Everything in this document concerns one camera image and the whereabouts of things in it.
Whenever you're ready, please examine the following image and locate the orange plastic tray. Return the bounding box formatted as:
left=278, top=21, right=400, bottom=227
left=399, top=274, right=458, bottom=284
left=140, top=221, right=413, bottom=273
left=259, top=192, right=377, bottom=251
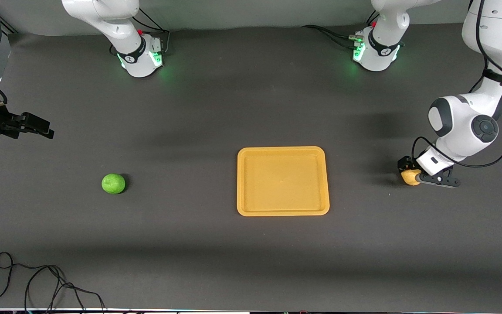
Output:
left=237, top=146, right=330, bottom=217

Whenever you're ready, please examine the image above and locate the yellow potato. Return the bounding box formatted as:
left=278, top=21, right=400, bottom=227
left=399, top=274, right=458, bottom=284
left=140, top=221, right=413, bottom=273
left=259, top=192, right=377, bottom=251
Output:
left=401, top=169, right=422, bottom=187

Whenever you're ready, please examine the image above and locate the aluminium frame rail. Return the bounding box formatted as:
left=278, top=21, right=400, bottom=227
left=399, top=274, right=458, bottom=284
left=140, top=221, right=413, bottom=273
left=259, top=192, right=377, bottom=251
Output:
left=0, top=17, right=18, bottom=35

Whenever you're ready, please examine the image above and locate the dark grey table mat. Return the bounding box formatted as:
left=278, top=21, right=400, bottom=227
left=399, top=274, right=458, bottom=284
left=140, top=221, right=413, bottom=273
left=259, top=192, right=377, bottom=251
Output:
left=0, top=15, right=502, bottom=312

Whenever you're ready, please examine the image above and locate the black right arm base cable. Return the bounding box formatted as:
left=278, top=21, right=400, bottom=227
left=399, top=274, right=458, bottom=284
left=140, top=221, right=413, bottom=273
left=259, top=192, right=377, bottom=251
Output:
left=131, top=9, right=171, bottom=55

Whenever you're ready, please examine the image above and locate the thin black loose cable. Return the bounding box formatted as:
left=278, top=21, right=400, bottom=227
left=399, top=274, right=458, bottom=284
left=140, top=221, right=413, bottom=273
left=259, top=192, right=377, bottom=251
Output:
left=0, top=252, right=107, bottom=312

